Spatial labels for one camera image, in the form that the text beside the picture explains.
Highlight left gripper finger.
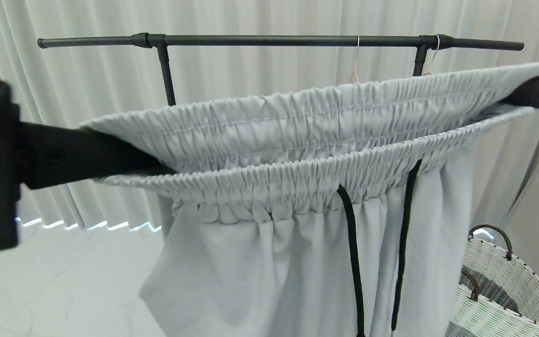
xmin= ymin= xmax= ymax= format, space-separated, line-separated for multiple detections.
xmin=17 ymin=123 xmax=176 ymax=190

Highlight pink clothes hanger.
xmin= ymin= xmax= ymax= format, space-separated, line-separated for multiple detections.
xmin=422 ymin=35 xmax=441 ymax=76
xmin=348 ymin=36 xmax=361 ymax=85

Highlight pale grey shorts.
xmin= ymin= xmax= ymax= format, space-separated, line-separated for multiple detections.
xmin=79 ymin=62 xmax=539 ymax=337

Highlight white laundry basket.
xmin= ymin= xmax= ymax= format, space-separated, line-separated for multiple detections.
xmin=445 ymin=225 xmax=539 ymax=337

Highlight black clothes rack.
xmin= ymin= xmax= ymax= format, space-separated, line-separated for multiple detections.
xmin=37 ymin=33 xmax=525 ymax=107

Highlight white curtain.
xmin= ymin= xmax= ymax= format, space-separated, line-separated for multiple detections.
xmin=0 ymin=0 xmax=539 ymax=232

